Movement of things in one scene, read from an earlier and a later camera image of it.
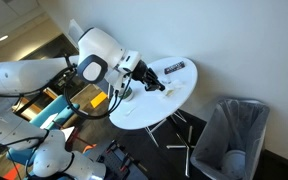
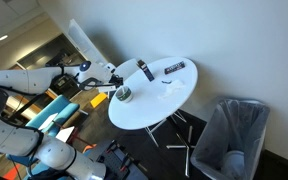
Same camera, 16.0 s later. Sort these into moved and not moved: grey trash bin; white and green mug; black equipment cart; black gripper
Moved: black gripper
Not moved: grey trash bin; black equipment cart; white and green mug
